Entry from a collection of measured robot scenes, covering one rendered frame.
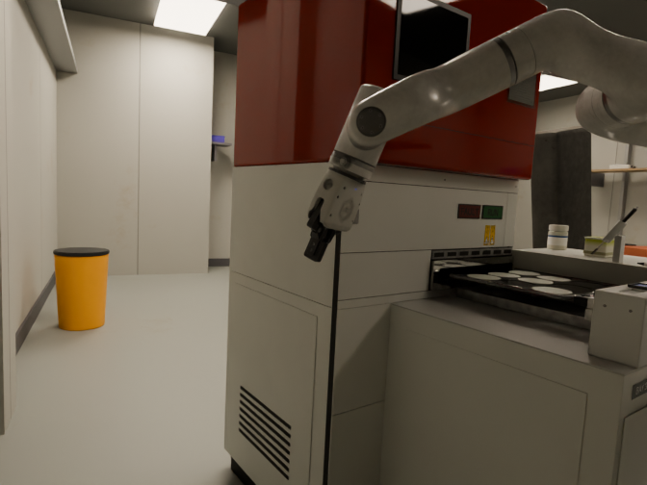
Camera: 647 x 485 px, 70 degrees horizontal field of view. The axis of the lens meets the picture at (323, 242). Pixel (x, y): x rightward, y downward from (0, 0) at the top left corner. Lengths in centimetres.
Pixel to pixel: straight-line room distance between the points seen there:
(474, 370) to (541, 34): 76
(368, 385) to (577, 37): 100
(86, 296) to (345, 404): 293
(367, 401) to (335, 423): 12
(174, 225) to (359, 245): 526
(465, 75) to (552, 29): 16
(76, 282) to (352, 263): 298
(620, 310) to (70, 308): 364
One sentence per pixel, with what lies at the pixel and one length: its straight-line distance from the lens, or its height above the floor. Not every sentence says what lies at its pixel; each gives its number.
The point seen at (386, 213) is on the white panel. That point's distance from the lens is 133.
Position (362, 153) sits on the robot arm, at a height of 120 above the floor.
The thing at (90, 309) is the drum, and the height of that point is 16.
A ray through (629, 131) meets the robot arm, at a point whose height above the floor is 127.
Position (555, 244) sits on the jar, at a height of 98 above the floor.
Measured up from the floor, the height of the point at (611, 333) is 88.
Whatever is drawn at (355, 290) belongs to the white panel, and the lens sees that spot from 129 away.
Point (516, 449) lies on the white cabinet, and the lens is 122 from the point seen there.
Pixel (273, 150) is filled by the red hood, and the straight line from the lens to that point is 155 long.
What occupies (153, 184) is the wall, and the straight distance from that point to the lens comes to 637.
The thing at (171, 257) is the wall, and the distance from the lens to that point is 646.
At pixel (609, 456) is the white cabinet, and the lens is 112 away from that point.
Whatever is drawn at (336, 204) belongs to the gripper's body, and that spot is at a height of 111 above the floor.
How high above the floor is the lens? 112
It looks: 6 degrees down
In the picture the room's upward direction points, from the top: 3 degrees clockwise
